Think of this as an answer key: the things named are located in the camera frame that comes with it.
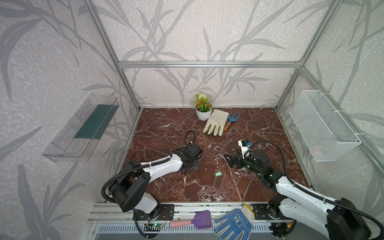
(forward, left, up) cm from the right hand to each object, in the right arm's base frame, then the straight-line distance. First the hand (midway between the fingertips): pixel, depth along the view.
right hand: (230, 148), depth 82 cm
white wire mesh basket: (-4, -38, +20) cm, 43 cm away
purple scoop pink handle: (-32, +16, -13) cm, 38 cm away
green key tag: (-9, +7, -14) cm, 18 cm away
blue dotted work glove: (-32, -2, -12) cm, 34 cm away
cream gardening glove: (+28, +6, -12) cm, 31 cm away
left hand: (-2, +20, -10) cm, 22 cm away
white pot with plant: (+32, +15, +1) cm, 35 cm away
